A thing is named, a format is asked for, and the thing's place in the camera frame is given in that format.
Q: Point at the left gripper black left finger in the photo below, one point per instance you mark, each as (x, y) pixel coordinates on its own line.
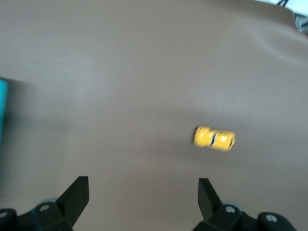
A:
(72, 199)

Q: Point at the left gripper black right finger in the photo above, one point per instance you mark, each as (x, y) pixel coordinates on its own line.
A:
(207, 199)

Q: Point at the turquoise plastic bin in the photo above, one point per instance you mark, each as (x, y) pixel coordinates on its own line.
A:
(3, 108)

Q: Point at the yellow beetle toy car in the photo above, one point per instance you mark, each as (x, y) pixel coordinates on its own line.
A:
(214, 139)

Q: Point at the brown table mat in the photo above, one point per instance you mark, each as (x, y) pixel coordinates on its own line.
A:
(120, 96)

